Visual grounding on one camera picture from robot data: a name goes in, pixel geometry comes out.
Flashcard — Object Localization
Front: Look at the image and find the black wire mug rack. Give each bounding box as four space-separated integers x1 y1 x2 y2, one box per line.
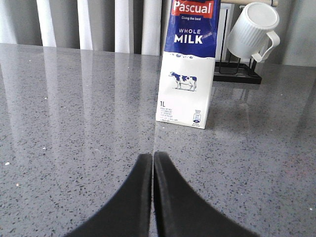
213 0 278 85

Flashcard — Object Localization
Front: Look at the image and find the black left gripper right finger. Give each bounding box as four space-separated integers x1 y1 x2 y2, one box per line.
154 152 256 237

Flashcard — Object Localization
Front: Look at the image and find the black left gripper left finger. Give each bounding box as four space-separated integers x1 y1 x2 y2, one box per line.
67 154 152 237

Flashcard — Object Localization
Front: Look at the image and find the grey white curtain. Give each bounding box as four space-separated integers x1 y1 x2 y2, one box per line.
0 0 316 67

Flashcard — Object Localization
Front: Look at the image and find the white ribbed mug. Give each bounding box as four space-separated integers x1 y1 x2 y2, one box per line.
228 2 280 62

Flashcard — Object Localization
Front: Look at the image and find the blue white milk carton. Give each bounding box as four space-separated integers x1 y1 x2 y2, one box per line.
156 0 221 129

